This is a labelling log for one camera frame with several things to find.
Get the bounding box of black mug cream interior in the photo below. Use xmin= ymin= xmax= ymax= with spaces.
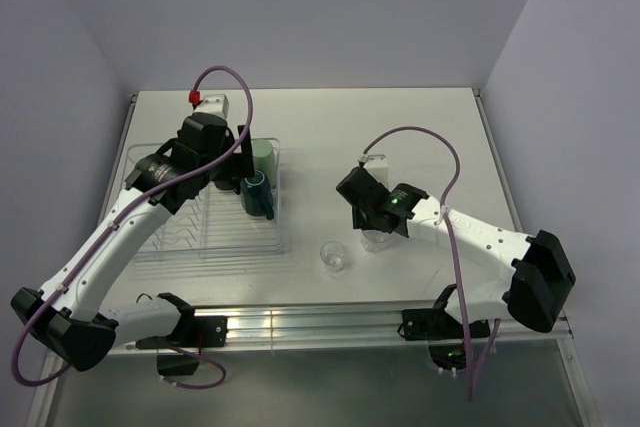
xmin=214 ymin=179 xmax=241 ymax=195

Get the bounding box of dark green mug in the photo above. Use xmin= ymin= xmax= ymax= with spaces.
xmin=240 ymin=170 xmax=275 ymax=220

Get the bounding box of light green plastic cup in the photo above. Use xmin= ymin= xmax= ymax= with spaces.
xmin=252 ymin=139 xmax=277 ymax=189

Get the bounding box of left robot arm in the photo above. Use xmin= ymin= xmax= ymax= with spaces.
xmin=11 ymin=113 xmax=253 ymax=372

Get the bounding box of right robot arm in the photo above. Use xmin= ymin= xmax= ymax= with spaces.
xmin=336 ymin=166 xmax=576 ymax=337

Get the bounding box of large clear glass cup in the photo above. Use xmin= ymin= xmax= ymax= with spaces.
xmin=360 ymin=230 xmax=393 ymax=253

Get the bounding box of small clear glass cup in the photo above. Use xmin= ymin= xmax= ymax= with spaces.
xmin=320 ymin=241 xmax=348 ymax=273

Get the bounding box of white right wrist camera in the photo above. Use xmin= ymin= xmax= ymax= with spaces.
xmin=359 ymin=154 xmax=389 ymax=187

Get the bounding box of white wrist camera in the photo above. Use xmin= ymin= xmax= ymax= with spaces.
xmin=188 ymin=90 xmax=229 ymax=120
xmin=359 ymin=154 xmax=389 ymax=187

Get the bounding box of clear wire dish rack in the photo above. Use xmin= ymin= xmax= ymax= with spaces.
xmin=119 ymin=136 xmax=286 ymax=261

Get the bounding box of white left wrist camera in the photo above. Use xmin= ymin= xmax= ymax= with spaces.
xmin=188 ymin=90 xmax=229 ymax=120

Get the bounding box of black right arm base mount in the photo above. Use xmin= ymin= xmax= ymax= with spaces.
xmin=397 ymin=308 xmax=464 ymax=341

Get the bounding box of aluminium rail frame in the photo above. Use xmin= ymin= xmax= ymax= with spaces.
xmin=49 ymin=266 xmax=601 ymax=427

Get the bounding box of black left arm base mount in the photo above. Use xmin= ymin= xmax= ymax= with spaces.
xmin=135 ymin=315 xmax=228 ymax=390

